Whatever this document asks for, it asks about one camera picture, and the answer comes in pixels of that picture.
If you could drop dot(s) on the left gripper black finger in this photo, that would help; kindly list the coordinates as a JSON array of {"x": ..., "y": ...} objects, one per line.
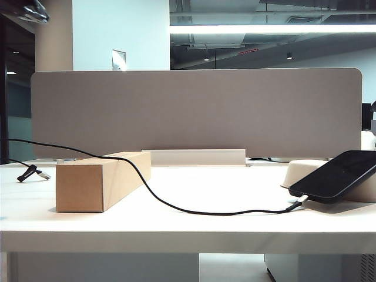
[{"x": 35, "y": 13}]

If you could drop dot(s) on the black smartphone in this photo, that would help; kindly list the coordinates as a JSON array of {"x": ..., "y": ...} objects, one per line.
[{"x": 337, "y": 176}]

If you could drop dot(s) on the brown cardboard box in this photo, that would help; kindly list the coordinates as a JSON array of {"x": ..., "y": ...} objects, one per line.
[{"x": 79, "y": 191}]

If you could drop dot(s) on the grey fabric desk divider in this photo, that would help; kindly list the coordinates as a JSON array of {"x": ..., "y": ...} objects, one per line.
[{"x": 194, "y": 111}]

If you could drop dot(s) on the red ceiling sign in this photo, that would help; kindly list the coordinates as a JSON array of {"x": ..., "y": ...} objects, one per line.
[{"x": 248, "y": 51}]

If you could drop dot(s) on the long ceiling light strip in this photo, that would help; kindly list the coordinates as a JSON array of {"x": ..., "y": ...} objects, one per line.
[{"x": 273, "y": 28}]

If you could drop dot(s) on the grey desk leg panel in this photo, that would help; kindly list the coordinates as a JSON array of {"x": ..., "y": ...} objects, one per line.
[{"x": 102, "y": 268}]

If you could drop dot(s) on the beige pulp tray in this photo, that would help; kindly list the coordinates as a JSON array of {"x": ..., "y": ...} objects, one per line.
[{"x": 302, "y": 173}]

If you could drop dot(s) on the black monitor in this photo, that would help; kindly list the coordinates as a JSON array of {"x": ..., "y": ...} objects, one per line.
[{"x": 367, "y": 117}]

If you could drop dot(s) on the white rounded appliance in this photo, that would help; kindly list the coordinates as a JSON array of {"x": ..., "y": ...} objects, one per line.
[{"x": 368, "y": 141}]

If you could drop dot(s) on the white wall notice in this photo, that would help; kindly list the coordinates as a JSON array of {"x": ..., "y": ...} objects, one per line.
[{"x": 119, "y": 60}]

